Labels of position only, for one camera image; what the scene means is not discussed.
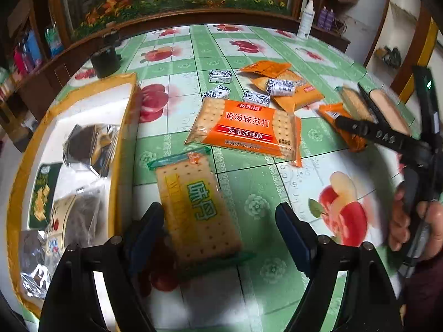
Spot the dark green snack packet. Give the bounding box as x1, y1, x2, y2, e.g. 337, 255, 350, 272
29, 162, 63, 230

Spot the green cracker packet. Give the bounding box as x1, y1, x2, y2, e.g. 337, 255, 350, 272
147, 146, 255, 281

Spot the brown cookie packet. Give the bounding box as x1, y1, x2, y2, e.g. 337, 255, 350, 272
45, 187, 106, 250

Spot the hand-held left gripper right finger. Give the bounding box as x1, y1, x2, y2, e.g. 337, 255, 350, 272
275, 202, 404, 332

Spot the large orange cracker packet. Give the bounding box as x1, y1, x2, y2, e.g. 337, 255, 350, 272
183, 97, 303, 167

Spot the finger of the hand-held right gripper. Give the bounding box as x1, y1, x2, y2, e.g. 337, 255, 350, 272
356, 83, 413, 138
335, 115, 421, 154

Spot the person's right hand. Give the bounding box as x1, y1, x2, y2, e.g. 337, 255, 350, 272
388, 181, 443, 261

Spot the small orange snack packet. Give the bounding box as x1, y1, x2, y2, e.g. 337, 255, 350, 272
273, 83, 325, 113
318, 104, 368, 152
237, 60, 291, 77
249, 71, 305, 94

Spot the black wafer packet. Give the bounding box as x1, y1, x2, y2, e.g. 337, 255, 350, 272
62, 124, 101, 165

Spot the small clear cracker packet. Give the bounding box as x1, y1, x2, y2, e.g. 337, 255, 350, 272
336, 86, 376, 123

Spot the black cable bundle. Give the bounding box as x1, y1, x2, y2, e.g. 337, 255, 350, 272
375, 46, 402, 68

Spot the blue packet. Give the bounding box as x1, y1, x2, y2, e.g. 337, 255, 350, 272
26, 31, 42, 66

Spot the red bottle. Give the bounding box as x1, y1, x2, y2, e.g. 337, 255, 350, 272
14, 46, 28, 73

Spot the person's right forearm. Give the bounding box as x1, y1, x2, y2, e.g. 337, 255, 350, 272
403, 258, 443, 332

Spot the yellow rimmed white box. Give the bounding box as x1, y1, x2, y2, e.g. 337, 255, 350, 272
6, 72, 140, 319

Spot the silver foil packet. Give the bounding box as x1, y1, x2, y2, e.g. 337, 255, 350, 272
19, 230, 61, 300

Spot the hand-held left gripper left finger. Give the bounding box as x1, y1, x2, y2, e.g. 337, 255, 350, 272
38, 201, 166, 332

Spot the yellow and black snack packet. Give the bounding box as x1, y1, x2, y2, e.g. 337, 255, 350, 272
90, 124, 120, 177

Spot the white spray bottle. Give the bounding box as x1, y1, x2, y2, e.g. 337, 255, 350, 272
297, 0, 315, 40

